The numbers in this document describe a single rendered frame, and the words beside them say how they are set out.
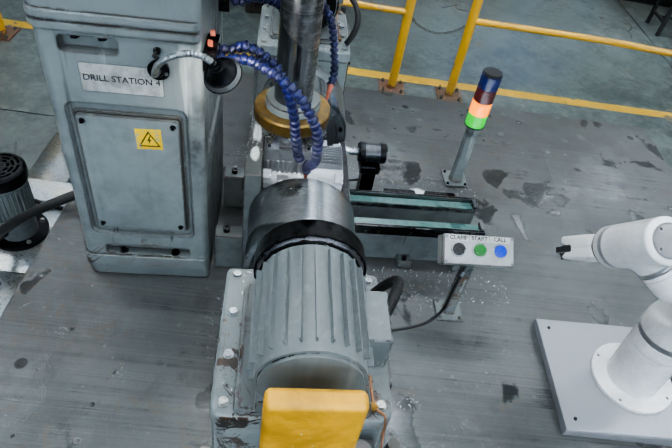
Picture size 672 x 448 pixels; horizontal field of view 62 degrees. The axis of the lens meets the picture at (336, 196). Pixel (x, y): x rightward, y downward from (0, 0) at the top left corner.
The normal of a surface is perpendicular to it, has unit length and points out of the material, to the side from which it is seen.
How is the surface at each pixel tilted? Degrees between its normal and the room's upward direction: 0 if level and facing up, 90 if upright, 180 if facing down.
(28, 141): 0
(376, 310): 0
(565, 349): 3
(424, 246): 90
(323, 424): 90
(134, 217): 90
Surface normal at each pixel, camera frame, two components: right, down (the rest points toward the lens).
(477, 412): 0.13, -0.73
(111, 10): 0.04, 0.68
